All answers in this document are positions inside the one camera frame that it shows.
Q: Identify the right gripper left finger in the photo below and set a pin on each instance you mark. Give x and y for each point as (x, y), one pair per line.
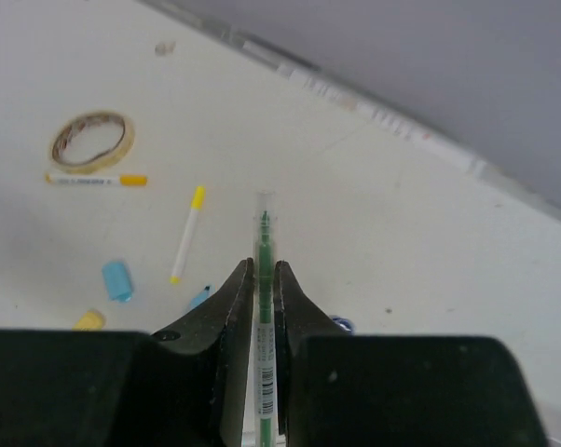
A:
(184, 385)

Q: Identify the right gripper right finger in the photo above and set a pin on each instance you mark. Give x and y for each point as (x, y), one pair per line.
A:
(340, 389)

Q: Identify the green gel pen clear cap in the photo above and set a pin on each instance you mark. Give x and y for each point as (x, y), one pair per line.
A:
(264, 360)

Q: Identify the blue highlighter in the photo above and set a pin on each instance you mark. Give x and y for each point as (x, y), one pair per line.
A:
(200, 298)

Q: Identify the yellow highlighter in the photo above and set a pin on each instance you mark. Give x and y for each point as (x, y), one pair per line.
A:
(92, 320)

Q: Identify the blue highlighter cap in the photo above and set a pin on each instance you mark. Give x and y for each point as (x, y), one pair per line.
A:
(117, 281)

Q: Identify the yellow capped white marker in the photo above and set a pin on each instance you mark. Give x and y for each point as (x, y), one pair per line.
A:
(187, 237)

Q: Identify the orange capped white marker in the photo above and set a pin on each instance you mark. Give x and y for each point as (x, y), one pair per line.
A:
(120, 180)

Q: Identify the masking tape roll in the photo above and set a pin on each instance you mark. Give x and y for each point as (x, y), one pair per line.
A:
(90, 142)

